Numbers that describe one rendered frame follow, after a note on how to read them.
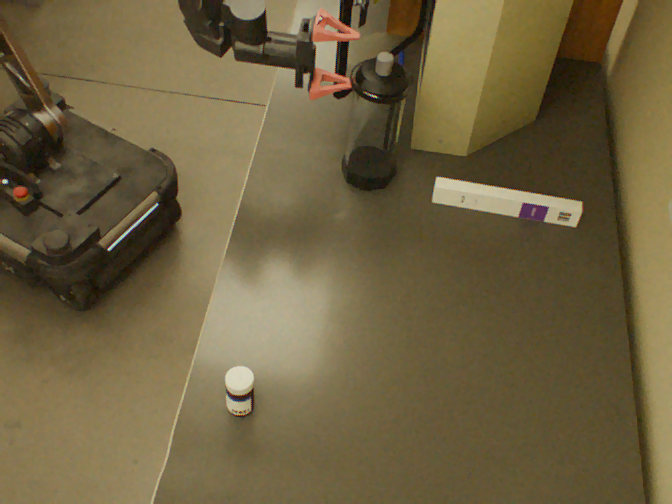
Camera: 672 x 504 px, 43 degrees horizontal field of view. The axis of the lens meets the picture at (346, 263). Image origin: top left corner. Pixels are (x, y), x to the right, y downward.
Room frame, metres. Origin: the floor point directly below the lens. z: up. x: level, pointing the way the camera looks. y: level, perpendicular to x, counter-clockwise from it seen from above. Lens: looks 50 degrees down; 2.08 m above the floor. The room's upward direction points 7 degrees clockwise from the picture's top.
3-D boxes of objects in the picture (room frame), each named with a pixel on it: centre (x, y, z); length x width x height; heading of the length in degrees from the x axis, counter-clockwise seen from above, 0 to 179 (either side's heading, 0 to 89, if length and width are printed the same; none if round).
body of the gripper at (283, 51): (1.18, 0.14, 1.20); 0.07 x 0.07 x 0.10; 88
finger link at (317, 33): (1.18, 0.07, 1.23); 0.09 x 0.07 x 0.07; 88
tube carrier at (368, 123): (1.18, -0.02, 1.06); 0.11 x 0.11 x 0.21
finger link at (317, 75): (1.18, 0.07, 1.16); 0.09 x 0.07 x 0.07; 88
